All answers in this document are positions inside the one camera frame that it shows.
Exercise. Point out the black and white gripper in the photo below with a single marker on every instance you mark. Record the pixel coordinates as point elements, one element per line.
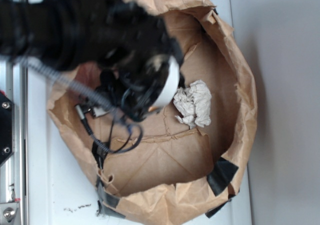
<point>144,66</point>

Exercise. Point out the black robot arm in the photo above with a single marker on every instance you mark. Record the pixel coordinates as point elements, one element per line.
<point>68,37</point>

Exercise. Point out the crumpled white paper ball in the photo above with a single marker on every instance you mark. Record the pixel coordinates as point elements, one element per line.
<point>193,104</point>

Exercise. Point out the black tape strip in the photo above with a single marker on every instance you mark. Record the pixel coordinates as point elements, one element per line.
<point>107,203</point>
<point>221,176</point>
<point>99,155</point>
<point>210,213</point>

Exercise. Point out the brown paper bag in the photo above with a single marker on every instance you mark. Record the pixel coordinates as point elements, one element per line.
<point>164,180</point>

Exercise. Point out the aluminium frame rail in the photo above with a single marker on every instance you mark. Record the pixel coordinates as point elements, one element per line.
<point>13,97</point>

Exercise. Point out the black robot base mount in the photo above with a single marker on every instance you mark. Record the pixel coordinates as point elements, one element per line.
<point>7,146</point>

